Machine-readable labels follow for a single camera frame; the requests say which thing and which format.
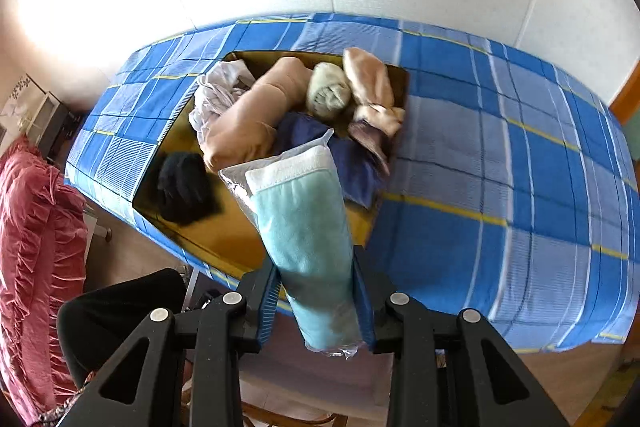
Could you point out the light green cloth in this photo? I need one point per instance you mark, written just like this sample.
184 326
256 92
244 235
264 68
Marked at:
327 94

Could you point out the gold tray box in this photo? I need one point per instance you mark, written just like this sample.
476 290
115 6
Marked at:
235 227

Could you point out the person's black trouser leg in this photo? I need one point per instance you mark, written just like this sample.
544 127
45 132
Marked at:
115 302

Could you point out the glass front cabinet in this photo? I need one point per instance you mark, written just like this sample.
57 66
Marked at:
52 117

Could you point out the pale beige cloth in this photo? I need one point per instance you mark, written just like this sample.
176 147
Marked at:
372 82

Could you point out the wall picture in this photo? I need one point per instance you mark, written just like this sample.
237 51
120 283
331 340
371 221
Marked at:
17 99

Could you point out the peach garment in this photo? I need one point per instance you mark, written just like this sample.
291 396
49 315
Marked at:
250 117

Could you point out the metal bed frame leg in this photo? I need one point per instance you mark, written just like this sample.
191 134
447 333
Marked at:
105 234

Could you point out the navy garment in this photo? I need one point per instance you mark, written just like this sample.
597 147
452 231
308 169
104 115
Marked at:
355 172

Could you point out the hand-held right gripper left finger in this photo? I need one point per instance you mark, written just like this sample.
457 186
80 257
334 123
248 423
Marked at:
265 307

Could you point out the red ruffled cover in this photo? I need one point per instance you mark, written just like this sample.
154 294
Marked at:
35 257

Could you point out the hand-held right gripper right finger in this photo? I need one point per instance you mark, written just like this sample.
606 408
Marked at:
366 312

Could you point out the black socks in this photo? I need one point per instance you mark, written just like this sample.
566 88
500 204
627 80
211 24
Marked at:
182 187

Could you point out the blue plaid bed sheet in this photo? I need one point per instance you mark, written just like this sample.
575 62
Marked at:
500 187

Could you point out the white cloth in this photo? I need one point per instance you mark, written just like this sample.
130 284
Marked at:
220 92

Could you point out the teal towel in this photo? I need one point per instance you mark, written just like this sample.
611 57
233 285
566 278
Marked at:
300 227

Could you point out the wooden door frame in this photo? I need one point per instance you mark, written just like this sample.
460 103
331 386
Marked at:
627 99

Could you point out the rattan chair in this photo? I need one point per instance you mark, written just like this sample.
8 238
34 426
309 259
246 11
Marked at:
295 417

